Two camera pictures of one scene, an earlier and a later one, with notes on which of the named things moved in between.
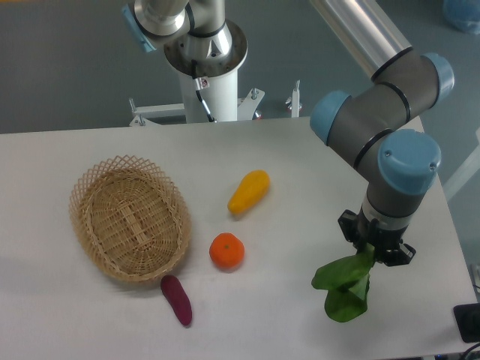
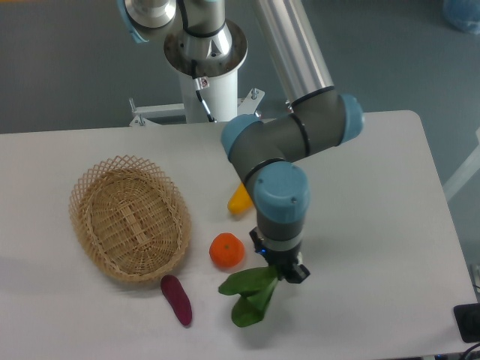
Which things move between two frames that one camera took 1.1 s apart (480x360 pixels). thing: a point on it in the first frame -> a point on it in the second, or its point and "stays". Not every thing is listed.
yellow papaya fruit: [253, 187] stays
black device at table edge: [467, 318] stays
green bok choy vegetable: [346, 281] -> [255, 288]
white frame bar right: [464, 173] stays
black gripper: [381, 238] -> [283, 259]
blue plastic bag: [464, 13] stays
